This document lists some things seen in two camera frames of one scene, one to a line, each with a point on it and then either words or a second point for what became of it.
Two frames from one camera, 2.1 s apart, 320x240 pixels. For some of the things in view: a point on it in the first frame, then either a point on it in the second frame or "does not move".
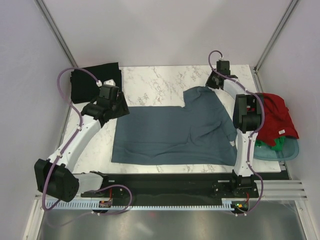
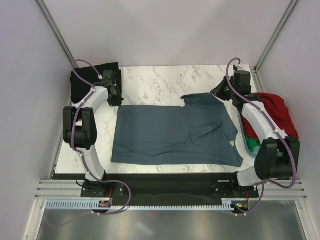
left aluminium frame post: [45, 12] does not move
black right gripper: [209, 82] -> [218, 91]
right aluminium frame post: [292, 4] does not move
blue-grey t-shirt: [202, 131] does not move
